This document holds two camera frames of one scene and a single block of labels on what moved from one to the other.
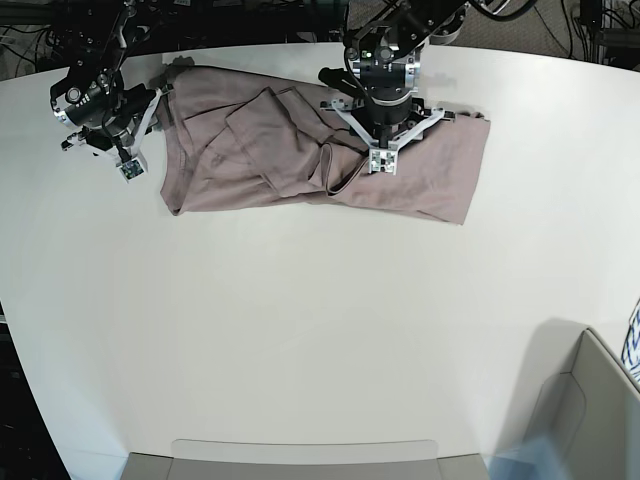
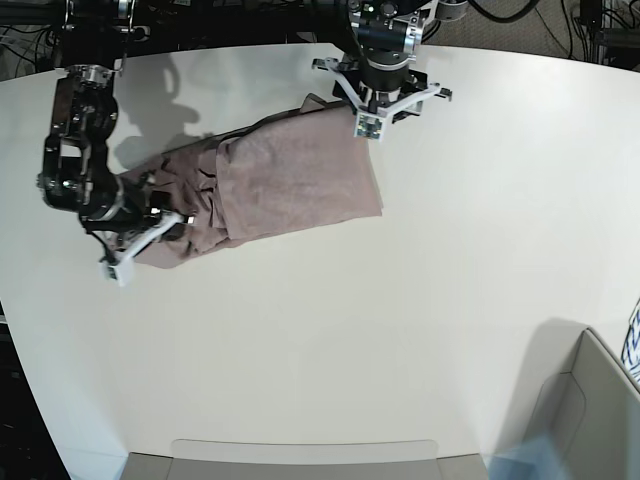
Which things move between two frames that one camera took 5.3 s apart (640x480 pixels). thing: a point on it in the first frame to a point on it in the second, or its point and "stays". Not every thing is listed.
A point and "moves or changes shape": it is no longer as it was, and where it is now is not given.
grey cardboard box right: (579, 394) stays
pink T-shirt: (245, 138) moves or changes shape
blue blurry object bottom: (532, 458) stays
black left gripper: (98, 103) to (113, 207)
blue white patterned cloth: (631, 347) stays
